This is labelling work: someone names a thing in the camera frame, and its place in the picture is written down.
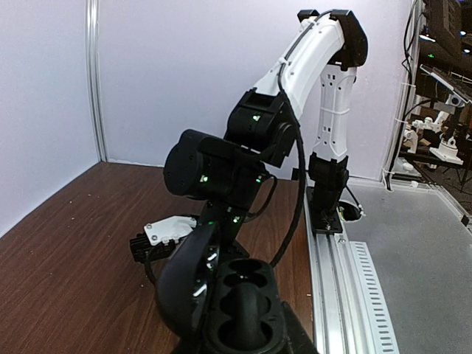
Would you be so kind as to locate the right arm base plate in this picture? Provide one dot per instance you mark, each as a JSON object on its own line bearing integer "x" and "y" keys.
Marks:
{"x": 320, "y": 222}

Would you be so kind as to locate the perforated grey floor panel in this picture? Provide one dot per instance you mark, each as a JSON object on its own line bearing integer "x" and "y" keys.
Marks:
{"x": 421, "y": 251}

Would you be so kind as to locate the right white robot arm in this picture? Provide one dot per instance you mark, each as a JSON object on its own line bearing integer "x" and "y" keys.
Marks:
{"x": 262, "y": 129}

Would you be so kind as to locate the background white robot parts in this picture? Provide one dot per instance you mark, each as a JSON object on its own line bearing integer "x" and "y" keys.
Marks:
{"x": 431, "y": 129}

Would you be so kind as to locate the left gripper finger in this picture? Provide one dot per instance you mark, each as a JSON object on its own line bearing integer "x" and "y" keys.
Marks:
{"x": 298, "y": 339}

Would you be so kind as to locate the black earbud charging case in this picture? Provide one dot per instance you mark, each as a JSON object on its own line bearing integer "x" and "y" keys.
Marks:
{"x": 217, "y": 303}

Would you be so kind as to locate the front aluminium rail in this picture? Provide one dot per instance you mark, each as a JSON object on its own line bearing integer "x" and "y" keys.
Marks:
{"x": 350, "y": 314}

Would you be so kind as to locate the left aluminium frame post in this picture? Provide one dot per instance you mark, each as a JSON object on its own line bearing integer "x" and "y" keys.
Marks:
{"x": 93, "y": 77}

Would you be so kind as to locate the right circuit board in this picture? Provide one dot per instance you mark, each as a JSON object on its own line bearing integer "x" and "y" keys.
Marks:
{"x": 350, "y": 212}

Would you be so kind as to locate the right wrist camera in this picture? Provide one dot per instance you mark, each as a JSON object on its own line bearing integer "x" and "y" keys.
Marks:
{"x": 159, "y": 239}

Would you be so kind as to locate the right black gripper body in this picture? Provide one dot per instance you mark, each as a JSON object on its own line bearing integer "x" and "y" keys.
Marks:
{"x": 228, "y": 220}

